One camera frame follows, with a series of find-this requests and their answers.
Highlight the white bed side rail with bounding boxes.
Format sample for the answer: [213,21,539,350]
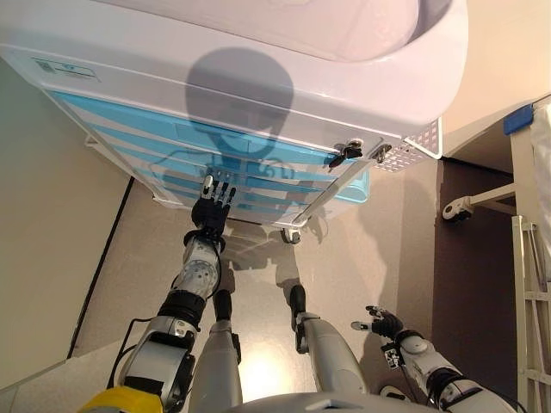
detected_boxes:
[511,214,551,413]

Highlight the grey robot torso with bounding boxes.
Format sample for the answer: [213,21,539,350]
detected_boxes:
[223,389,431,413]

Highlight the blue bed corner bumper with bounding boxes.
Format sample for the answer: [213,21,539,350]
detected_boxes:
[502,105,535,134]

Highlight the white labelled cart drawer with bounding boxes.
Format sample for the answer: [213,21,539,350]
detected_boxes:
[0,42,380,163]

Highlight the blue front cart drawer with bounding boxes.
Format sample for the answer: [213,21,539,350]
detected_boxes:
[128,161,328,203]
[88,128,332,193]
[42,88,344,177]

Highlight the silver cart latch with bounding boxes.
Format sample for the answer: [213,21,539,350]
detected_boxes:
[369,144,393,163]

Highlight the yellow shoulder cover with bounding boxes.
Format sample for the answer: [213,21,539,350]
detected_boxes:
[79,385,167,413]

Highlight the white hospital bed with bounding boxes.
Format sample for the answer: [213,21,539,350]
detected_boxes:
[443,92,551,280]

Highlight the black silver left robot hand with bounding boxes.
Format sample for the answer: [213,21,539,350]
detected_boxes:
[191,174,238,236]

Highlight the white perforated side basket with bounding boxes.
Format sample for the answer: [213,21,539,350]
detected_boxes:
[372,115,444,173]

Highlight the black keys in lock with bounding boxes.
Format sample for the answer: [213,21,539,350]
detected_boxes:
[329,144,365,169]

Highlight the white medical cart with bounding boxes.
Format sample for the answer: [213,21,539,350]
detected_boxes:
[0,0,470,244]

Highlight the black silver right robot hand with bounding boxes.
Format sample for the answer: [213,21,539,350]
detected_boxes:
[350,304,406,339]

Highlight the bed caster wheel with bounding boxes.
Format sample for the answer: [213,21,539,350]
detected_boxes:
[443,195,474,223]

